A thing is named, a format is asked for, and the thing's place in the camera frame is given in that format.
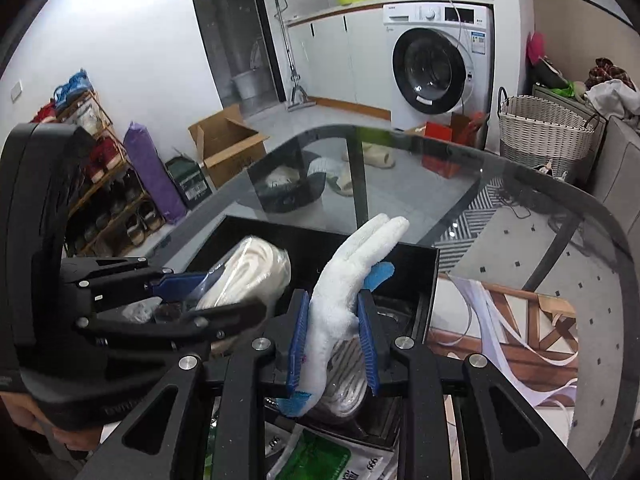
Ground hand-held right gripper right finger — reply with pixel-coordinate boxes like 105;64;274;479
356;289;591;480

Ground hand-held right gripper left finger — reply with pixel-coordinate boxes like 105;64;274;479
75;289;313;480

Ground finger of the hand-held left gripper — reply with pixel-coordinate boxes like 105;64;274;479
75;296;268;352
62;256;226;311

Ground white yarn bundle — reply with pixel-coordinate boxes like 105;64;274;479
195;236;292;356
319;337;375;419

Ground black storage box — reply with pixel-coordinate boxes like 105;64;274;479
185;215;441;453

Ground person's left hand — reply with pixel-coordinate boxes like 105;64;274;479
0;392;105;462

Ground dark green bag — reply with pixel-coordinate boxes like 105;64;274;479
165;156;211;211

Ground wooden shoe rack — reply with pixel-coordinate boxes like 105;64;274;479
32;91;166;257

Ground green and white packet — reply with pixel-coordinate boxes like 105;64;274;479
264;421;397;480

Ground purple rolled mat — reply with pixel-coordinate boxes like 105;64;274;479
123;121;188;225

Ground white paper strips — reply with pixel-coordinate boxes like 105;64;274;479
447;272;579;407

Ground open cardboard box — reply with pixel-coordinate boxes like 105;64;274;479
188;104;271;189

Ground black hat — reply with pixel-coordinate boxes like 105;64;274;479
247;152;327;214

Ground wooden chair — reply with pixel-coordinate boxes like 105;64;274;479
434;280;579;397

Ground grey patterned rug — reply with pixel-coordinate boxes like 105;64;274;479
439;175;522;257

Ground white slipper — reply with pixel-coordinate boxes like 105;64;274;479
309;156;357;197

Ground blue plastic bag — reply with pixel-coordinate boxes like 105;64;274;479
54;71;95;109

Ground beige slipper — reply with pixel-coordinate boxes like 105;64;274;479
342;142;396;169

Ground red box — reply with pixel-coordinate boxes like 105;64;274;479
421;112;486;180

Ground white bucket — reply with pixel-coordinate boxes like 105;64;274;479
231;70;265;101

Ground sponge mop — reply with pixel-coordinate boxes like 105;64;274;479
273;0;317;112

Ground white wicker laundry basket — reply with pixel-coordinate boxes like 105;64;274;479
498;87;601;182

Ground white cabinet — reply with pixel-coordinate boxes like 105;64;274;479
287;2;393;122

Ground white washing machine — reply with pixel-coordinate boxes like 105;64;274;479
382;1;496;133

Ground grey upholstered seat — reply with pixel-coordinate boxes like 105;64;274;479
591;115;640;223

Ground pile of clothes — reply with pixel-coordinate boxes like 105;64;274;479
584;58;640;132

